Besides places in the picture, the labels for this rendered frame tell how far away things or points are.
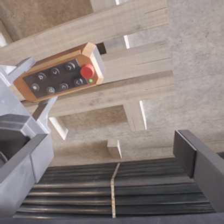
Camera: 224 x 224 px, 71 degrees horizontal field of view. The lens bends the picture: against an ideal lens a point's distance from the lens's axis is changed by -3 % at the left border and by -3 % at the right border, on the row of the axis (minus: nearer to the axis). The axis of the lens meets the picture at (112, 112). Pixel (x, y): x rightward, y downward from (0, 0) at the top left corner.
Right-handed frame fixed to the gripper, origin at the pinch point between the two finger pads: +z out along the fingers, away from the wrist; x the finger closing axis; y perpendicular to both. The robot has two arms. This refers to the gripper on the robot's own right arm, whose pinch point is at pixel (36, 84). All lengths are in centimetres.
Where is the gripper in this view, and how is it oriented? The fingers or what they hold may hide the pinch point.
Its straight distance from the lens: 35.7
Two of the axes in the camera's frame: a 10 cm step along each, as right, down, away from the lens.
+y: -9.4, 2.0, 2.9
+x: 3.4, 7.5, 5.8
